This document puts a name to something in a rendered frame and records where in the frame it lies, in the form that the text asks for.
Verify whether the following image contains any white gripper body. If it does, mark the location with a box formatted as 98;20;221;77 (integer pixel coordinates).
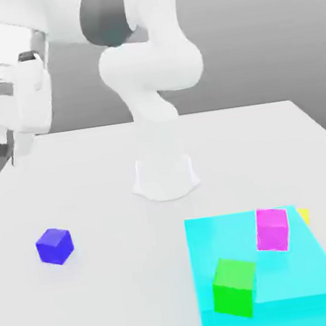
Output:
0;53;59;139

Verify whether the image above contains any small blue cube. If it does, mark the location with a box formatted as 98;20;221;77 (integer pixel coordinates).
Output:
33;225;77;269

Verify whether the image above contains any small green cube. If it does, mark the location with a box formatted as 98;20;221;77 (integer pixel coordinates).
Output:
207;252;264;323

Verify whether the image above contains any small magenta cube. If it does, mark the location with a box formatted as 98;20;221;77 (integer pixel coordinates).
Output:
251;205;293;256

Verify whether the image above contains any small yellow cube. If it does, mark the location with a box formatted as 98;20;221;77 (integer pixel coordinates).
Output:
296;207;312;227

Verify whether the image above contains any large cyan box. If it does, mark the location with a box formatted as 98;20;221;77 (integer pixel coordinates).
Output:
184;200;326;326

